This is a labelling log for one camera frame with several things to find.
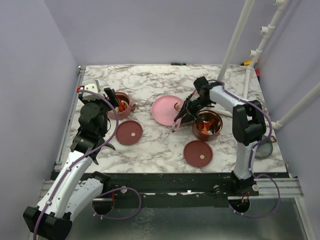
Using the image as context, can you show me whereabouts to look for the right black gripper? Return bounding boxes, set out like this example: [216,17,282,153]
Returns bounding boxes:
[175,96,213,125]

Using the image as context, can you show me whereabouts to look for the dark red steel lunch pot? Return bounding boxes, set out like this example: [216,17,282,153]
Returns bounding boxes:
[192,110,223,142]

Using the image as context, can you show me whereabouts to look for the pink food tongs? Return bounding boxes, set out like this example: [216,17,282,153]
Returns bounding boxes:
[171,102,186,133]

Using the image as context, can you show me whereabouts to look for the pink food plate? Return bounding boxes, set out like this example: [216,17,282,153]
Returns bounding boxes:
[151,95,184,127]

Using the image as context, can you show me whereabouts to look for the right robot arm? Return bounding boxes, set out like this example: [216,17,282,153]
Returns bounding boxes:
[172,77,267,196]

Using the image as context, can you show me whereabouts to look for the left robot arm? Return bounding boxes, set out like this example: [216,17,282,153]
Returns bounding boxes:
[23,86,120,240]

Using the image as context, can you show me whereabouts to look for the pink steel lunch pot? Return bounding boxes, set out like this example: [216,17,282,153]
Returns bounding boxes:
[115,91,136,120]

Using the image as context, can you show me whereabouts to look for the red sausage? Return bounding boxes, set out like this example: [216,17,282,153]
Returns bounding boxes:
[118,100,128,113]

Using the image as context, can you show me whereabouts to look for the red white shrimp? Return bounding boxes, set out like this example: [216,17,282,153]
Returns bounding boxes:
[201,119,215,135]

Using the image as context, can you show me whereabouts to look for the dark pink round lid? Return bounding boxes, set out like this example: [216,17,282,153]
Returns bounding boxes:
[115,120,143,146]

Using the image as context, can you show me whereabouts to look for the green black screwdriver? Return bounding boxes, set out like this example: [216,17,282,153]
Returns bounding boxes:
[171,62,187,66]

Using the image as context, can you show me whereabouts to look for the black pliers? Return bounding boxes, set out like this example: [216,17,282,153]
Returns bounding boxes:
[90,143,116,165]

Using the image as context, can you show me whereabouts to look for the transparent grey pot lid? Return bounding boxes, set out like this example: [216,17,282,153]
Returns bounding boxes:
[255,135,277,160]

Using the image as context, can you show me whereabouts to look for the aluminium table edge rail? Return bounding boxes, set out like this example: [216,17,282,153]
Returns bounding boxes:
[53,65,87,172]

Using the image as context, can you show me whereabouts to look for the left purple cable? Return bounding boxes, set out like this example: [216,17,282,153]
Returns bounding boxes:
[32,90,142,240]

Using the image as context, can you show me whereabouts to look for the white pipe frame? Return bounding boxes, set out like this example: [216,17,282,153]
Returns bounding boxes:
[214,0,320,130]

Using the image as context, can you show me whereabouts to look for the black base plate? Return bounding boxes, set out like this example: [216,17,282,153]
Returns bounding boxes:
[49,171,261,208]

